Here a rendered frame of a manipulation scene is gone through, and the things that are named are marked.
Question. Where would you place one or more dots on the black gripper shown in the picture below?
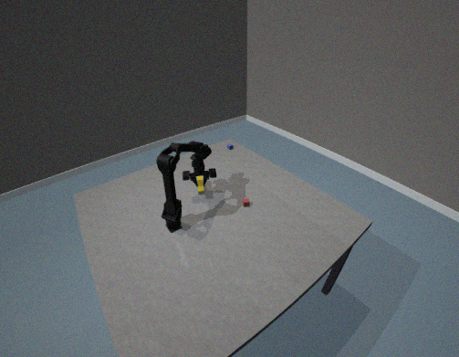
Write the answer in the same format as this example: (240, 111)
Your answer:
(199, 171)

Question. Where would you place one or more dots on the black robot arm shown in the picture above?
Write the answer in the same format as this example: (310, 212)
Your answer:
(172, 211)

